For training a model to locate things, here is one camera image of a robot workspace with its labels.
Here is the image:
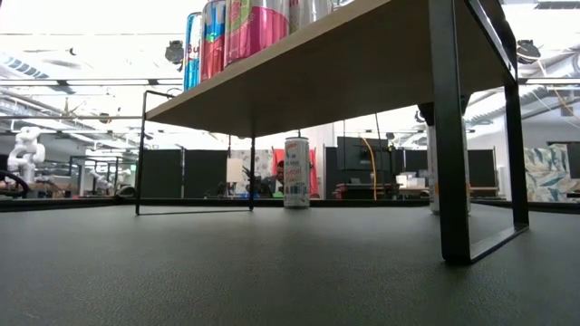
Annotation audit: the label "tall white can black lid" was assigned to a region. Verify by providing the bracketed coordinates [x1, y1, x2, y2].
[283, 136, 312, 210]
[426, 124, 471, 215]

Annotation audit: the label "pink white sparkling water can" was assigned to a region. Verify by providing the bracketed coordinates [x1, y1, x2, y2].
[224, 0, 291, 68]
[288, 0, 335, 34]

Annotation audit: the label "red Fanta soda can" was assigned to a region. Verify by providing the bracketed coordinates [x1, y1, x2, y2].
[199, 0, 227, 82]

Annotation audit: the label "Red Bull energy drink can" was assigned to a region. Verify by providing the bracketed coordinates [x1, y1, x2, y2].
[183, 12, 203, 91]

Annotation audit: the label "wooden shelf black metal legs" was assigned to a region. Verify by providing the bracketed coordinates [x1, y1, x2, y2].
[135, 0, 530, 266]

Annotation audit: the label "black screen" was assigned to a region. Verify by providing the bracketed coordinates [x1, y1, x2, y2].
[402, 148, 430, 176]
[466, 149, 498, 190]

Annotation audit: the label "white box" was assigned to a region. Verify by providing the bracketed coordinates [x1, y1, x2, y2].
[395, 171, 428, 189]

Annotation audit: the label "black equipment cabinet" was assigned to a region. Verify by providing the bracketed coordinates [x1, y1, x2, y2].
[335, 135, 402, 201]

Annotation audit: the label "black ceiling-mounted device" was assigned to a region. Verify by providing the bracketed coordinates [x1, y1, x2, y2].
[515, 39, 542, 66]
[163, 39, 186, 73]

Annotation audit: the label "leaf print fabric panel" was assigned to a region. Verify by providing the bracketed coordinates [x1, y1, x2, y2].
[523, 143, 580, 204]
[228, 149, 274, 197]

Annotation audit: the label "red fabric panel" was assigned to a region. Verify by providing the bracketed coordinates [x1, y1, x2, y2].
[270, 148, 319, 199]

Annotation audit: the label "person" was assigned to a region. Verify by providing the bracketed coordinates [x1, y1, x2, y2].
[270, 160, 285, 198]

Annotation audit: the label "white board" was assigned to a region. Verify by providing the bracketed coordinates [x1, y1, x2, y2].
[226, 157, 245, 184]

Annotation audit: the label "dark partition panel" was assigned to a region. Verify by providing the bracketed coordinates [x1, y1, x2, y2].
[184, 149, 229, 199]
[143, 149, 182, 199]

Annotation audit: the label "black curved hoop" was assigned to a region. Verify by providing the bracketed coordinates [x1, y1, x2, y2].
[0, 169, 31, 199]

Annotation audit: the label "yellow hanging cable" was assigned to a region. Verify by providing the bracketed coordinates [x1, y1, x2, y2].
[360, 137, 379, 201]

